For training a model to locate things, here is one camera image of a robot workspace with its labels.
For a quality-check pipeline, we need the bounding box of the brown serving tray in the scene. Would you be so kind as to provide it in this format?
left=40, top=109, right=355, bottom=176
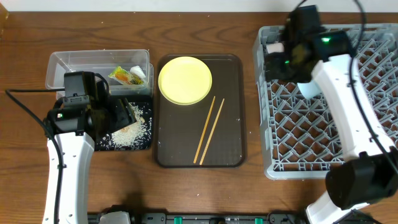
left=153, top=54, right=246, bottom=168

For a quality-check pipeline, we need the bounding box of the clear plastic bin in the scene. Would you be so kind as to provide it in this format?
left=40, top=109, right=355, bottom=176
left=45, top=49, right=154, bottom=98

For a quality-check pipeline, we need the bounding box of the light blue bowl with rice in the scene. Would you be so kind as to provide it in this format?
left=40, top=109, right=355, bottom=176
left=297, top=80, right=322, bottom=99

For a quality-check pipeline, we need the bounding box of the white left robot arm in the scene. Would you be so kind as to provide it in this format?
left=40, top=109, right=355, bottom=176
left=42, top=96, right=136, bottom=223

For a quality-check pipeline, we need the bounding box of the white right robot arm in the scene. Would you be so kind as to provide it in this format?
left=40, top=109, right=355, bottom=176
left=264, top=31, right=397, bottom=223

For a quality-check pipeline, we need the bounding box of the yellow plate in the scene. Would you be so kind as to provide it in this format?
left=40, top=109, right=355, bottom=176
left=158, top=56, right=213, bottom=105

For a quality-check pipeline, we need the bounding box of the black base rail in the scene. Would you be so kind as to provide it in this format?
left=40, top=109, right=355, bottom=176
left=88, top=208, right=309, bottom=224

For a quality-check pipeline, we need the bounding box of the green snack wrapper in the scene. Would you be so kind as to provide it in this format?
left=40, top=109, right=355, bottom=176
left=108, top=66, right=144, bottom=85

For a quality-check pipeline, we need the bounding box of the black tray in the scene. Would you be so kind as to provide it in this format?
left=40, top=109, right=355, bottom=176
left=93, top=94, right=154, bottom=152

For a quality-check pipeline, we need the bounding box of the grey dishwasher rack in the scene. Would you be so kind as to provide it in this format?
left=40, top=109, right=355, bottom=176
left=252, top=24, right=397, bottom=180

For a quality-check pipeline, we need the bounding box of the pile of white rice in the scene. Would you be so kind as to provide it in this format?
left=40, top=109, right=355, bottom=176
left=102, top=101, right=153, bottom=150

